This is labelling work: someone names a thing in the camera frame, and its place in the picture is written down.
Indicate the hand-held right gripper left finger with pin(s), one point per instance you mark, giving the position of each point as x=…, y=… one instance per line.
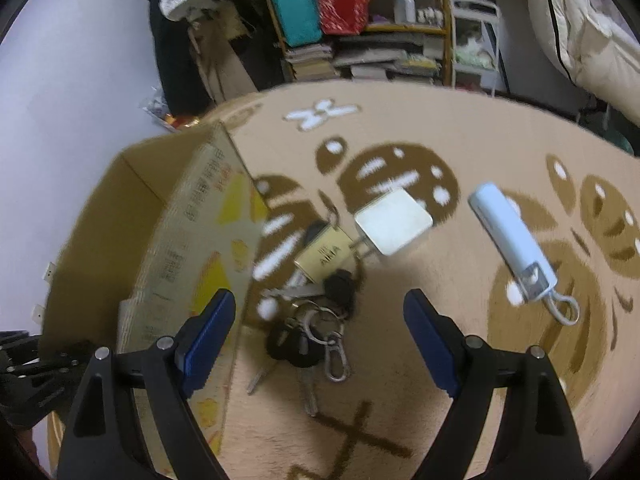
x=205, y=340

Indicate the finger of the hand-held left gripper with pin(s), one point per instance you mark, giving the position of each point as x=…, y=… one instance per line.
x=50, y=367
x=14, y=340

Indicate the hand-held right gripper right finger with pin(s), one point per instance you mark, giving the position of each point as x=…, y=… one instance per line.
x=432, y=345

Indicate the key bunch with carabiner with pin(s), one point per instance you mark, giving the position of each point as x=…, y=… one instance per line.
x=310, y=340

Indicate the printed cardboard box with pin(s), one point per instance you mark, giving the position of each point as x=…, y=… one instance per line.
x=190, y=230

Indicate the white square charger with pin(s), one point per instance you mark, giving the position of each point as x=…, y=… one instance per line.
x=395, y=220

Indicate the light blue power bank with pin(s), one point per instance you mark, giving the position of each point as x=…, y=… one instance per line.
x=515, y=240

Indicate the brass padlock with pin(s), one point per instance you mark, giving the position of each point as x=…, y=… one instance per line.
x=327, y=255

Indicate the yellow packets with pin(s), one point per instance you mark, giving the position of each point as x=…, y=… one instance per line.
x=182, y=122

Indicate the dotted white bag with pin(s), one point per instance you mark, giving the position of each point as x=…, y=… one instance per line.
x=156, y=107

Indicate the green bag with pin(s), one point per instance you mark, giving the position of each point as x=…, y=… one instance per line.
x=617, y=137

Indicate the beige coat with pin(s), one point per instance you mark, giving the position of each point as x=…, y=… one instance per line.
x=225, y=60

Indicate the black coat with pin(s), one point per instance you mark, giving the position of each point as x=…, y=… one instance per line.
x=172, y=60

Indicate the pile of books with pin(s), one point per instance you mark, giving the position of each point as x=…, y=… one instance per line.
x=360, y=62

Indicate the white trolley cart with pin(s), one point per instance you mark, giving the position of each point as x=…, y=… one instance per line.
x=475, y=50

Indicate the wooden shelf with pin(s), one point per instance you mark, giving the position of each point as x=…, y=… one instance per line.
x=445, y=35

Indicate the row of small bottles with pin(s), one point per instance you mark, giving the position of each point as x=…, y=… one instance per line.
x=430, y=16

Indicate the teal bag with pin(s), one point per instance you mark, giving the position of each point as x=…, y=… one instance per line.
x=297, y=12

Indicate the white bottles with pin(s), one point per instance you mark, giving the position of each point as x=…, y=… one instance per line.
x=402, y=5

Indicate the red bag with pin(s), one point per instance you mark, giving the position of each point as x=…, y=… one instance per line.
x=345, y=7

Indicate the cream coat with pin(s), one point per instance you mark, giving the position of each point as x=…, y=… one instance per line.
x=590, y=25

